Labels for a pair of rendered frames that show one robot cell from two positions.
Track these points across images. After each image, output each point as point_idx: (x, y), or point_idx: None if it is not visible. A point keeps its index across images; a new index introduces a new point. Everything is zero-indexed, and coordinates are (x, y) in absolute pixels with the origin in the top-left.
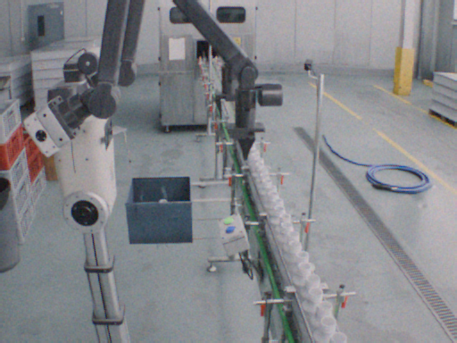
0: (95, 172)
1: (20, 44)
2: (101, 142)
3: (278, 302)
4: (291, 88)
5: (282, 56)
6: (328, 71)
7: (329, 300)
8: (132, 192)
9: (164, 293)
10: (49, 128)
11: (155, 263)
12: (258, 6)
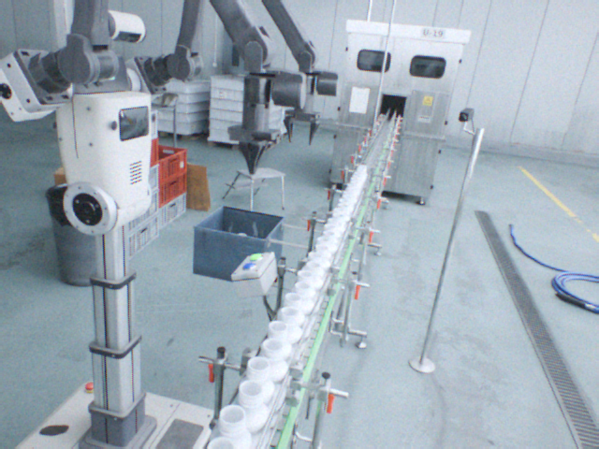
0: (100, 163)
1: (211, 69)
2: (110, 127)
3: (231, 367)
4: (493, 170)
5: (495, 134)
6: (552, 157)
7: (438, 418)
8: (219, 221)
9: (248, 346)
10: (15, 83)
11: (256, 312)
12: (479, 68)
